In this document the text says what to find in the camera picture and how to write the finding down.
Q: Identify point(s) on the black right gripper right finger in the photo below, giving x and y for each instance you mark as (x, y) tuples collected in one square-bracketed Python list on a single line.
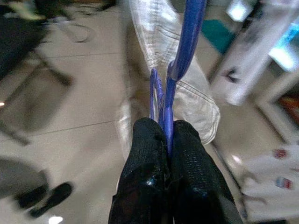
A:
[(198, 184)]

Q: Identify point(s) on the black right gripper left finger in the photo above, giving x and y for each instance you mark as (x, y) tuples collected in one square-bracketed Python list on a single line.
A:
[(140, 177)]

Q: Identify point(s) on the beige stitched denim garment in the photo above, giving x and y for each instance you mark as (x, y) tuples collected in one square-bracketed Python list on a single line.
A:
[(194, 100)]

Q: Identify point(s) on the purple plastic clothes hanger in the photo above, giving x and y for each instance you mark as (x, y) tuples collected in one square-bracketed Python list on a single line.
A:
[(187, 35)]

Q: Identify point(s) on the white T-shirt with popsicle print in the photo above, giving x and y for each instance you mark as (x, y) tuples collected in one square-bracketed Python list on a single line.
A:
[(264, 198)]

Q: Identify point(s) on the grey leg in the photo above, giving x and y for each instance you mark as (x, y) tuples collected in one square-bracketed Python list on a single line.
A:
[(18, 177)]

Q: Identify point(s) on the white side desk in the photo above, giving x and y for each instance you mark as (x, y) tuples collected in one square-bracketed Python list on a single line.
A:
[(240, 70)]

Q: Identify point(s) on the black chair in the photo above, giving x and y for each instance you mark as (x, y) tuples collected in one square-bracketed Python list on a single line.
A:
[(18, 35)]

